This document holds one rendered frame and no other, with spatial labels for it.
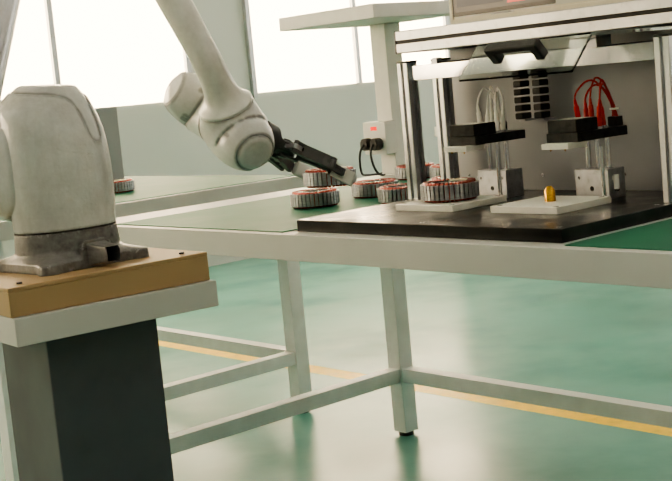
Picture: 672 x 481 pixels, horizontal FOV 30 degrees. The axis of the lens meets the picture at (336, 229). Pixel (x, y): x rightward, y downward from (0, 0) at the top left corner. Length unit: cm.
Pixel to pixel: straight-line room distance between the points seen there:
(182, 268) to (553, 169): 95
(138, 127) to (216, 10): 90
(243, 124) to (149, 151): 505
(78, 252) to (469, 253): 62
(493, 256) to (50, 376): 70
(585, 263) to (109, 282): 69
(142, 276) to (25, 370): 24
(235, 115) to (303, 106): 572
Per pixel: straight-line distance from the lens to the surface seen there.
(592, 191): 233
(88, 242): 187
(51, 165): 186
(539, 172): 257
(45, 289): 178
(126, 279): 183
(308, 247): 232
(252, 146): 224
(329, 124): 811
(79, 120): 188
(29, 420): 197
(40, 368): 189
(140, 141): 726
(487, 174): 249
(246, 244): 247
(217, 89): 226
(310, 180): 259
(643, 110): 241
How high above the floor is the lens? 103
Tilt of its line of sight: 7 degrees down
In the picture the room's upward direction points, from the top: 5 degrees counter-clockwise
